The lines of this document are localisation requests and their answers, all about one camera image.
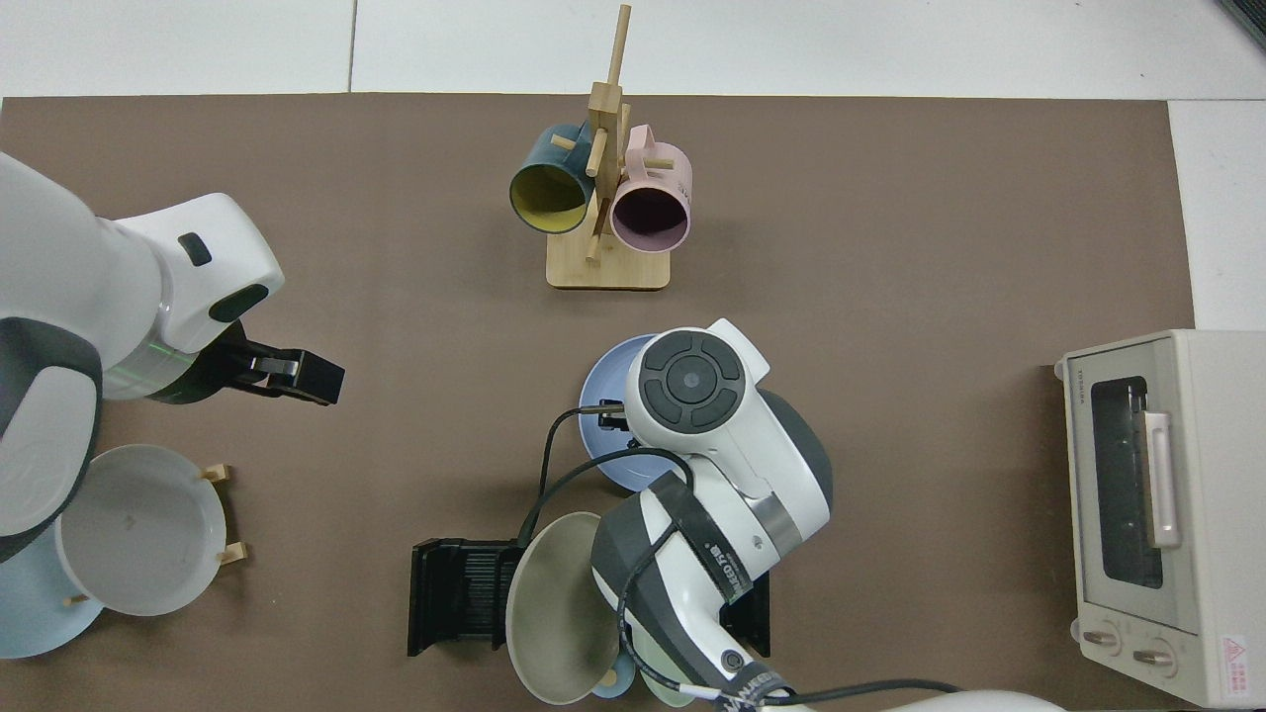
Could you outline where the grey plate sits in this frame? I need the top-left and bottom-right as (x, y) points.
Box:
(54, 444), (227, 617)

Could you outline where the wooden plate rack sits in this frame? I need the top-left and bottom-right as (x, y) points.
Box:
(61, 463), (248, 607)

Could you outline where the beige plate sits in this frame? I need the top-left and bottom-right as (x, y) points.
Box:
(504, 511), (634, 705)

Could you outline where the black dish rack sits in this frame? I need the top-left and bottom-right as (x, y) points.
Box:
(407, 537), (770, 659)

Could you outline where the pale green plate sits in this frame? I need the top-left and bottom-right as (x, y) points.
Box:
(633, 633), (698, 708)

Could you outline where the light blue plate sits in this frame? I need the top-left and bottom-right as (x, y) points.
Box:
(0, 539), (105, 660)

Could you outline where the wooden cup stand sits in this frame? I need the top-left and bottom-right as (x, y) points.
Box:
(546, 4), (672, 292)

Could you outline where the pink cup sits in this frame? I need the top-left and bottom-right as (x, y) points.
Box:
(609, 125), (693, 254)

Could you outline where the dark teal cup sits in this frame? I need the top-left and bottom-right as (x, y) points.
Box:
(509, 123), (599, 235)

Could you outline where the brown table cloth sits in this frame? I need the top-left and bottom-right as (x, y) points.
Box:
(0, 93), (1203, 712)

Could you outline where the pale toaster oven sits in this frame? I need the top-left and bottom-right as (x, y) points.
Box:
(1053, 329), (1266, 709)

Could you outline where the dark grey panel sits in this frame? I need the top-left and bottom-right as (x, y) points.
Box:
(1219, 0), (1266, 50)

